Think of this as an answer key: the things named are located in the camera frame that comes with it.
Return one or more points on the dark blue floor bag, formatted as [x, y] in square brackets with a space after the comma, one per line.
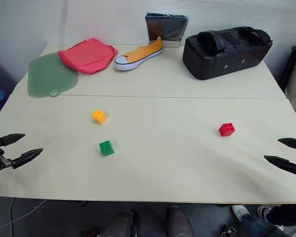
[269, 227]

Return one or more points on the shiny dark foil bag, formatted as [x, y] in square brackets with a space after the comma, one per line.
[169, 29]

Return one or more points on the pink fabric pouch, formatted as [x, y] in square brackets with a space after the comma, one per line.
[87, 55]

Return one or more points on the dark chair frame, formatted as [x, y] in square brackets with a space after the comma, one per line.
[289, 66]

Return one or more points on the dark rounded shape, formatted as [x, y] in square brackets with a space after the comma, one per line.
[178, 222]
[121, 224]

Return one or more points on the orange canvas sneaker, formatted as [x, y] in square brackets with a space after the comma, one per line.
[138, 54]

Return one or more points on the green toy brick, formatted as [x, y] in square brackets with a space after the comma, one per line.
[106, 148]

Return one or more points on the white shoe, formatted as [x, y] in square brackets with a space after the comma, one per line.
[263, 212]
[240, 212]

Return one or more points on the green silicone mat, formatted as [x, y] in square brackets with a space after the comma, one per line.
[48, 76]

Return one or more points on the yellow toy brick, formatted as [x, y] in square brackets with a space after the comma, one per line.
[99, 116]

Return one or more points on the red toy brick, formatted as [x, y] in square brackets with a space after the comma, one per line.
[227, 129]

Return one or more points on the black carry bag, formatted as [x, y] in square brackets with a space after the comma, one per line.
[224, 54]

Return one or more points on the metal clip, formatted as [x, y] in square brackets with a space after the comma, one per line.
[229, 231]

